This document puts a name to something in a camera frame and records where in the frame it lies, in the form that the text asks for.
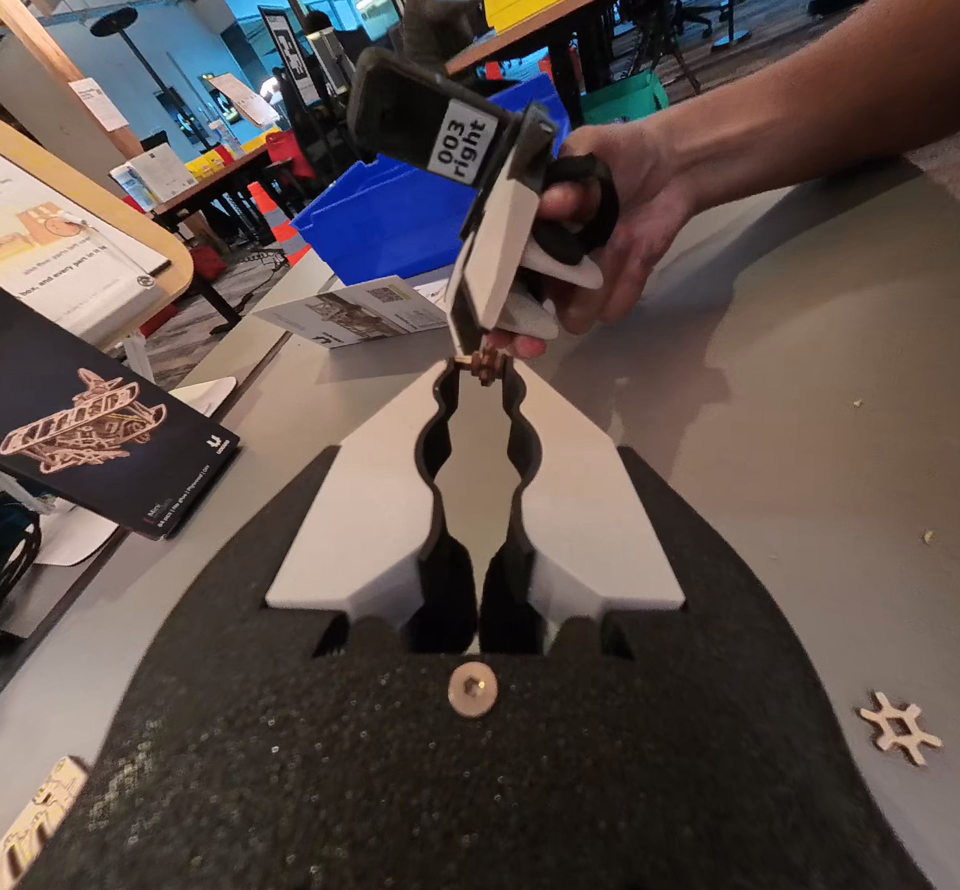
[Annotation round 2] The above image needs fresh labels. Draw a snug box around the person's right forearm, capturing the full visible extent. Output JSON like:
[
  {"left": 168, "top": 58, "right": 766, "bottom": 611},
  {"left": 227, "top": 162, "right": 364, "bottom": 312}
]
[{"left": 660, "top": 0, "right": 960, "bottom": 222}]

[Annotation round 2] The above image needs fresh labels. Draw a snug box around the laser-cut wooden part sheet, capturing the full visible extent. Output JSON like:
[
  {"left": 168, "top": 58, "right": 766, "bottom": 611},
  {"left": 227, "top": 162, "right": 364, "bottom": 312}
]
[{"left": 0, "top": 755, "right": 90, "bottom": 885}]

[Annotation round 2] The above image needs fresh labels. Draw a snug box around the small white paper sheet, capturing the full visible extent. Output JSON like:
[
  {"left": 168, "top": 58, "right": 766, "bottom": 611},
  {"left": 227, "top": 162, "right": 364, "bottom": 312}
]
[{"left": 168, "top": 375, "right": 238, "bottom": 416}]

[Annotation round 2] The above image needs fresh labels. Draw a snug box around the round-cornered wooden side table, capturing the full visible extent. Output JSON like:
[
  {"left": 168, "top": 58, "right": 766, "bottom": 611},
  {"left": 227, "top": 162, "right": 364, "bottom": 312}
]
[{"left": 0, "top": 121, "right": 196, "bottom": 352}]

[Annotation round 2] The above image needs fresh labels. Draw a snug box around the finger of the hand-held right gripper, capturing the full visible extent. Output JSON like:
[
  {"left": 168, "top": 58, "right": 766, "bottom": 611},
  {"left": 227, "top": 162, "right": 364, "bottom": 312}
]
[
  {"left": 445, "top": 236, "right": 490, "bottom": 360},
  {"left": 466, "top": 153, "right": 543, "bottom": 334}
]

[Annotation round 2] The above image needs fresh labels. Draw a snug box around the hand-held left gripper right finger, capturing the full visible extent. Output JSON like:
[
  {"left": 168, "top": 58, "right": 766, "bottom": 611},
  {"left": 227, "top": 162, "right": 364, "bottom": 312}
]
[{"left": 480, "top": 362, "right": 686, "bottom": 655}]

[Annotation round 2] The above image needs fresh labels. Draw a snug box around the long wooden desk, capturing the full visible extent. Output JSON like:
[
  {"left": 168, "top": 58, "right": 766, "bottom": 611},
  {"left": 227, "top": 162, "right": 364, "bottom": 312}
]
[{"left": 445, "top": 0, "right": 684, "bottom": 78}]

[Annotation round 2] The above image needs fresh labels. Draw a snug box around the orange traffic cone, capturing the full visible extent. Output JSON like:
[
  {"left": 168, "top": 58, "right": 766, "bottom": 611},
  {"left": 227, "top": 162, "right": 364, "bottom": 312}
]
[{"left": 247, "top": 181, "right": 313, "bottom": 266}]

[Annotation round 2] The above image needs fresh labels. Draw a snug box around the white model kit box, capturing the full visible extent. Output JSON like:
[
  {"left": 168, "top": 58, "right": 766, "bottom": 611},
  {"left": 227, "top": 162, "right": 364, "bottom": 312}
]
[{"left": 251, "top": 275, "right": 460, "bottom": 351}]

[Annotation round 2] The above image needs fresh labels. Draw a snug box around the large blue plastic bin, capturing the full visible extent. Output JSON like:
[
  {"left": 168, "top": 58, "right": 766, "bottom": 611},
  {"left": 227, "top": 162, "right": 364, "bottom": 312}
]
[{"left": 288, "top": 155, "right": 474, "bottom": 288}]

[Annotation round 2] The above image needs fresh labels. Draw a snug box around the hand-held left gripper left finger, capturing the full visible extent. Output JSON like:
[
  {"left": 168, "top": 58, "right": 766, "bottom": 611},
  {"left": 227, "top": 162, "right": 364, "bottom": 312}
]
[{"left": 266, "top": 361, "right": 479, "bottom": 654}]

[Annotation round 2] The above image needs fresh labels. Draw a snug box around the black floor lamp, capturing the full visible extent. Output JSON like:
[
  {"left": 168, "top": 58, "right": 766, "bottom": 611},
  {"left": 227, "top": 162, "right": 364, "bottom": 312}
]
[{"left": 88, "top": 5, "right": 215, "bottom": 156}]

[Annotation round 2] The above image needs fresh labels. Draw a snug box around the cross-shaped wooden part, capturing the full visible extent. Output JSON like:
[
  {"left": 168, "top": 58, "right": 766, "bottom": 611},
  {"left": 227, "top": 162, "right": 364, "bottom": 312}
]
[{"left": 858, "top": 690, "right": 944, "bottom": 768}]

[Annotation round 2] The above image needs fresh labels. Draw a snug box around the white instruction sheet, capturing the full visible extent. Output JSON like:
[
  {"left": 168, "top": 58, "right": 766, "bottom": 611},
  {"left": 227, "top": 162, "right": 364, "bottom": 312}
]
[{"left": 0, "top": 155, "right": 170, "bottom": 332}]

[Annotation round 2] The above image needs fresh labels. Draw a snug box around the black biplane kit box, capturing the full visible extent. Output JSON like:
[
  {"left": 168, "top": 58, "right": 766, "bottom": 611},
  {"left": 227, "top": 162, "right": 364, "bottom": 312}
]
[{"left": 0, "top": 290, "right": 242, "bottom": 542}]

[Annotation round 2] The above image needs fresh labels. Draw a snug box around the small wooden gear part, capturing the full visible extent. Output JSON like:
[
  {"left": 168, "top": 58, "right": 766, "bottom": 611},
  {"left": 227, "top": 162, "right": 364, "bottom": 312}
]
[{"left": 452, "top": 347, "right": 502, "bottom": 387}]

